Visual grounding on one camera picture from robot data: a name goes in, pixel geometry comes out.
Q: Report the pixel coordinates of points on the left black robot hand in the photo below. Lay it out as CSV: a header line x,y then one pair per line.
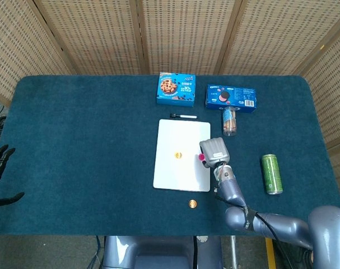
x,y
3,157

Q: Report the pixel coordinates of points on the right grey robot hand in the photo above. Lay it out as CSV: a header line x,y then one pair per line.
x,y
214,151

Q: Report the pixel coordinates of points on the pink round magnet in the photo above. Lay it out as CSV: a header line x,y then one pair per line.
x,y
200,157

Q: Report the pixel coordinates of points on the orange round magnet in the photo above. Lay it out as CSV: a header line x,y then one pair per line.
x,y
192,204
178,155

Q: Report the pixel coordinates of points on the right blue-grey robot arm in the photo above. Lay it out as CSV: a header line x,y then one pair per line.
x,y
232,190

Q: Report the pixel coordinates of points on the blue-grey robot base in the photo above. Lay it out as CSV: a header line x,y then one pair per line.
x,y
158,252

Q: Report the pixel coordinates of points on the black and white marker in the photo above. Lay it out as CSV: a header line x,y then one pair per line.
x,y
186,116

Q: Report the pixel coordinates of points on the white board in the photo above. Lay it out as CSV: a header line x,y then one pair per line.
x,y
172,176

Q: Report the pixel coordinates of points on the green drink can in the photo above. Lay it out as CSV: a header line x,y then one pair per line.
x,y
271,173

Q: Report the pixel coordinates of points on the clear snack jar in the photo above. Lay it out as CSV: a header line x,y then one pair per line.
x,y
229,123

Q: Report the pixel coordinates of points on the dark blue Oreo box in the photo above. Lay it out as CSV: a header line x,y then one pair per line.
x,y
231,96

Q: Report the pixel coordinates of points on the dark teal table cloth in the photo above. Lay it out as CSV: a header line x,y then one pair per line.
x,y
74,154

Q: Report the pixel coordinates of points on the light blue cookie box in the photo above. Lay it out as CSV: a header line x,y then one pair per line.
x,y
175,89

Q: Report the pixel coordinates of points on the metal table leg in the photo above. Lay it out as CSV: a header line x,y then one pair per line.
x,y
234,252

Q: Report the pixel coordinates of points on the woven bamboo folding screen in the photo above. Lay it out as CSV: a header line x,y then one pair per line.
x,y
186,33

